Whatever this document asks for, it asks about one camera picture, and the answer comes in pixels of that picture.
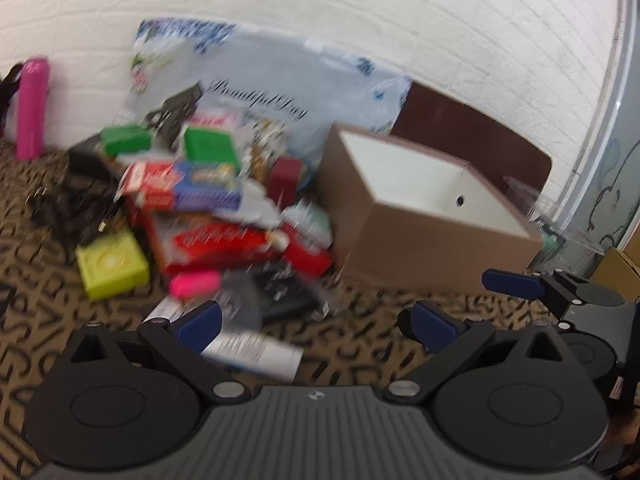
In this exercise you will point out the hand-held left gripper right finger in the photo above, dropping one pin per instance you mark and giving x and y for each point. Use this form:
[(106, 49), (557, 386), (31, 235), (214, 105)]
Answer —
[(434, 328)]

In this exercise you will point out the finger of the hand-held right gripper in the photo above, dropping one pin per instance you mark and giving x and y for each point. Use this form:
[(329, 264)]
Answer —
[(515, 284)]

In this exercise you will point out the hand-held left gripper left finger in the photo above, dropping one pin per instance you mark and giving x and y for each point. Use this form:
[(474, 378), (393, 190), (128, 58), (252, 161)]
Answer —
[(201, 324)]

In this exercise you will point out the white labelled packet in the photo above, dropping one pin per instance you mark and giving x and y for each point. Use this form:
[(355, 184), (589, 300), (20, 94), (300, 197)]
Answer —
[(257, 351)]

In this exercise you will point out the pink small case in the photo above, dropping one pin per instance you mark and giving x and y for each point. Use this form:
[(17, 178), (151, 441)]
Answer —
[(195, 283)]

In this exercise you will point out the cardboard box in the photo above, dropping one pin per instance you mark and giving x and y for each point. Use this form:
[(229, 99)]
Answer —
[(620, 271)]

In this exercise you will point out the large red packet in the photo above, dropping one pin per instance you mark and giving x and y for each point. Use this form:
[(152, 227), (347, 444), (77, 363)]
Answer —
[(215, 245)]

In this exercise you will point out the clear plastic container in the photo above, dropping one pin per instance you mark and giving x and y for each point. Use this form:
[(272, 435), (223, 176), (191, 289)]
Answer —
[(552, 212)]

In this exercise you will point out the black flat device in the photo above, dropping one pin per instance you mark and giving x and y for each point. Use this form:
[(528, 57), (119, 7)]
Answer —
[(285, 294)]

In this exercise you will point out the yellow-green box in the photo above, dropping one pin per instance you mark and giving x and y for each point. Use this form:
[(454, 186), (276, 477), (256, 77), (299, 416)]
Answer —
[(112, 262)]

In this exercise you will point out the brown box with white inside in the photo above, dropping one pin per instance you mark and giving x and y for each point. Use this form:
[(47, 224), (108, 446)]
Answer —
[(430, 210)]

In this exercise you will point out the blue long box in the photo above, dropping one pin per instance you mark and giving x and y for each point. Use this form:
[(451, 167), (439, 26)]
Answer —
[(209, 186)]

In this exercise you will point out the white green packet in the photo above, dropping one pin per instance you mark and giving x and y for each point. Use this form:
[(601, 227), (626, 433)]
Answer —
[(311, 221)]

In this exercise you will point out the red white box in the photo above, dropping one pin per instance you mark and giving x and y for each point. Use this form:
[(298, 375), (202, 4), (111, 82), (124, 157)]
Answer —
[(149, 180)]

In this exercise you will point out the dark red box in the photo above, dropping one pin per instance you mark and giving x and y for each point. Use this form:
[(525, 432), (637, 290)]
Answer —
[(286, 172)]

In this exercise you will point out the large green box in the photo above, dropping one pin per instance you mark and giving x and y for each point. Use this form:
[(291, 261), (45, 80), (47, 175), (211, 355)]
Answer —
[(210, 147)]

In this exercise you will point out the patterned snack packet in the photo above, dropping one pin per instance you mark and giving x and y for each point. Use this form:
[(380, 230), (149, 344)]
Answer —
[(265, 145)]

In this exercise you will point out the small green box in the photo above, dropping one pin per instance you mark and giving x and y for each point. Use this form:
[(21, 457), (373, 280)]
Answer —
[(125, 140)]

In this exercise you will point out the black metal clip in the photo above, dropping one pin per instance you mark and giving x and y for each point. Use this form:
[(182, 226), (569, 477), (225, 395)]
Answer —
[(175, 107)]

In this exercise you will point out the white blue printed plastic bag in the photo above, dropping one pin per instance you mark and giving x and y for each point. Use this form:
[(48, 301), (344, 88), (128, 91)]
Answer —
[(270, 80)]

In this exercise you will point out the pink bottle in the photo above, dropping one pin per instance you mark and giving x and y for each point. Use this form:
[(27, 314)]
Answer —
[(32, 107)]

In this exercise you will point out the grey metal frame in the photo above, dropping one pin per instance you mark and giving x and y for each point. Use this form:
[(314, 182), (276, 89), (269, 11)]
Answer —
[(612, 90)]

